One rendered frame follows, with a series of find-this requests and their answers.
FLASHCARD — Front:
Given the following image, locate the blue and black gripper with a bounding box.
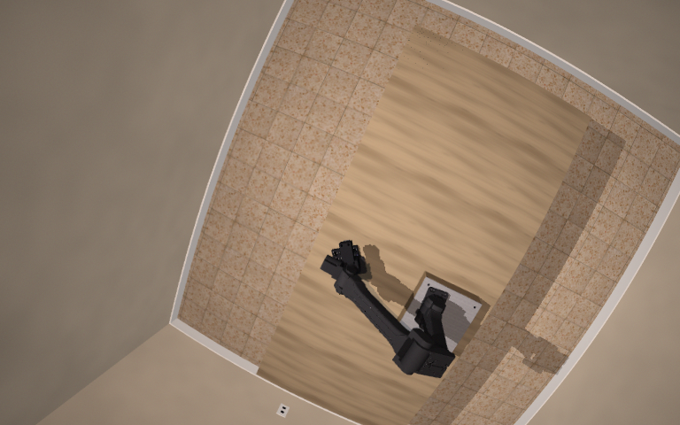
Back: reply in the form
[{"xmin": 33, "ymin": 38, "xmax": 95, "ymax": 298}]
[{"xmin": 354, "ymin": 255, "xmax": 367, "ymax": 274}]

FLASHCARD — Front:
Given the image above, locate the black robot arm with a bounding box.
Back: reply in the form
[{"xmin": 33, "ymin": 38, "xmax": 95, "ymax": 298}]
[{"xmin": 321, "ymin": 240, "xmax": 455, "ymax": 378}]

